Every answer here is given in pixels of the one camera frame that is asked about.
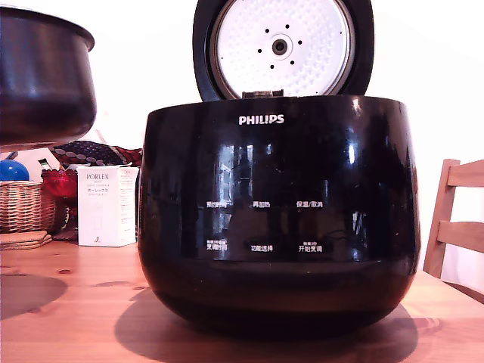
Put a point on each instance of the dark metal pot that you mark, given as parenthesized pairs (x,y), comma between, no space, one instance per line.
(41,83)

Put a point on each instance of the black Philips rice cooker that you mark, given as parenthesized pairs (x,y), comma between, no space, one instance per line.
(280,227)

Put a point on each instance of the black rice cooker lid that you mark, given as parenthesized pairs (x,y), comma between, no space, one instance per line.
(283,22)

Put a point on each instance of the white Porlex box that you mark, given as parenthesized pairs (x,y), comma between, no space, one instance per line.
(100,211)

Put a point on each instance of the dark red patterned cloth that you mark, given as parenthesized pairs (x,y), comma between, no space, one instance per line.
(90,151)

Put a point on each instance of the red glass goblet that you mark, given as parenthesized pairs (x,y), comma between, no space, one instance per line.
(58,185)

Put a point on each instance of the wicker basket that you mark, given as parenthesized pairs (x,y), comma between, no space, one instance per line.
(22,208)

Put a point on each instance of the wooden chair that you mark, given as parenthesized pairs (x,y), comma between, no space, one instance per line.
(459,230)

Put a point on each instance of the cork coaster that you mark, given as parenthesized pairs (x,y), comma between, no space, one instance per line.
(22,236)
(26,244)

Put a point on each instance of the blue ball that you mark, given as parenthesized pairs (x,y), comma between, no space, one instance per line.
(11,171)

